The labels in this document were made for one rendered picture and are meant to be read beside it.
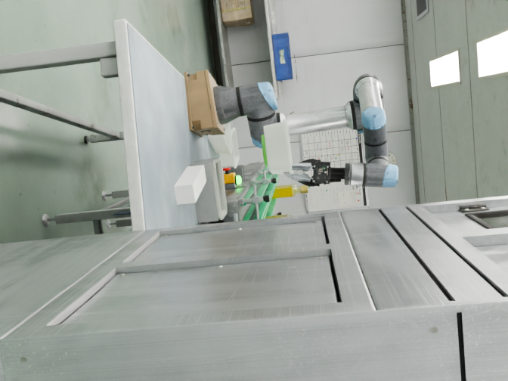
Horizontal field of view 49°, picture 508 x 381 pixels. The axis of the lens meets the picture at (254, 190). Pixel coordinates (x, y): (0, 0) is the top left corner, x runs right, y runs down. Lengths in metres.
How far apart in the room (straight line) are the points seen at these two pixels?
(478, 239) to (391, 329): 0.39
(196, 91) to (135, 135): 0.71
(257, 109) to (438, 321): 1.57
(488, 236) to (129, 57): 0.96
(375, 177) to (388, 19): 6.64
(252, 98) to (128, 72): 0.78
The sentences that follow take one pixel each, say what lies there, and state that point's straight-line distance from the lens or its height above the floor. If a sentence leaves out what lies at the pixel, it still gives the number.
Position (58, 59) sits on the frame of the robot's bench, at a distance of 1.62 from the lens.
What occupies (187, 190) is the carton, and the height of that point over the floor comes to 0.79.
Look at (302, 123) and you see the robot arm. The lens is 2.24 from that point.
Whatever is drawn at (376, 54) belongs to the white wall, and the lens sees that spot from 8.29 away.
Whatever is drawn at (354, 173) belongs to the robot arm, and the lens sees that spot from 1.81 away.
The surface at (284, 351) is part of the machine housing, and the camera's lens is 0.73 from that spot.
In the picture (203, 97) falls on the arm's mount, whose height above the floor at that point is 0.82.
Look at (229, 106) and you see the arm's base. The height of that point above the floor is 0.90.
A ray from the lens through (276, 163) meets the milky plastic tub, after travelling 1.77.
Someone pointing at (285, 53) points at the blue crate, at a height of 1.03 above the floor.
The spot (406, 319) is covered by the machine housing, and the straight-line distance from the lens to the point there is 0.72.
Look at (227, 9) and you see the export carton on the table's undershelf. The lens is 7.73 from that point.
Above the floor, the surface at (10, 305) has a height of 0.69.
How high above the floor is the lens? 1.17
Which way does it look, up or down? 6 degrees down
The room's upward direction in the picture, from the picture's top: 84 degrees clockwise
